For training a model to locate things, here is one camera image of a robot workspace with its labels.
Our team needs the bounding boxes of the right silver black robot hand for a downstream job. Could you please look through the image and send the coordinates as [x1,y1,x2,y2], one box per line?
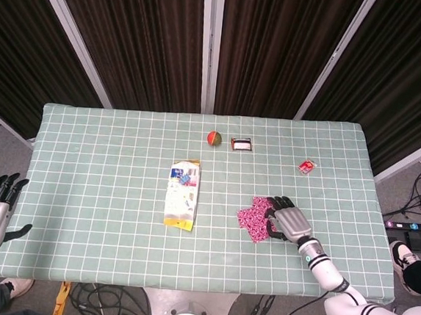
[262,194,318,247]

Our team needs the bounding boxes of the white silver robot base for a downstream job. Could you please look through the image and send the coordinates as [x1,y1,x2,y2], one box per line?
[141,286,243,315]

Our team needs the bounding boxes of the red snack packet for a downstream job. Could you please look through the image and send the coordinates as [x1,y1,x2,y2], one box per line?
[297,156,318,178]

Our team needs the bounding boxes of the white shoe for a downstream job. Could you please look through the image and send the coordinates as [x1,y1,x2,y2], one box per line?
[0,275,35,301]

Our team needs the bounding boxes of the brown white small packet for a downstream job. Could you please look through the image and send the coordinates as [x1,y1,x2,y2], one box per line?
[229,136,254,153]

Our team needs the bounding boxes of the white black sneaker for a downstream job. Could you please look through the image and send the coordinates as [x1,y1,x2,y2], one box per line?
[385,239,421,294]

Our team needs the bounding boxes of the red green ball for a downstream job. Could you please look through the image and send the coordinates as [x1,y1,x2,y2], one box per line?
[206,129,223,148]

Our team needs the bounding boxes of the green checked tablecloth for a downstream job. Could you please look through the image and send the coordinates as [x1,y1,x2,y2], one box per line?
[0,91,410,313]

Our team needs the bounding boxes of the dark brown curtain panel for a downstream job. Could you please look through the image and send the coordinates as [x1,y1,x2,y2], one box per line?
[213,0,369,127]
[0,0,113,145]
[298,0,421,179]
[37,0,212,117]

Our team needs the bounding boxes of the white partition frame rail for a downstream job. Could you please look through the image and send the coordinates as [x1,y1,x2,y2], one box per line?
[373,123,421,186]
[0,101,39,150]

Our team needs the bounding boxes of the white partition frame post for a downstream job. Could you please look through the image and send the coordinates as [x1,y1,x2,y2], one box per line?
[193,0,225,115]
[293,0,375,126]
[18,0,123,109]

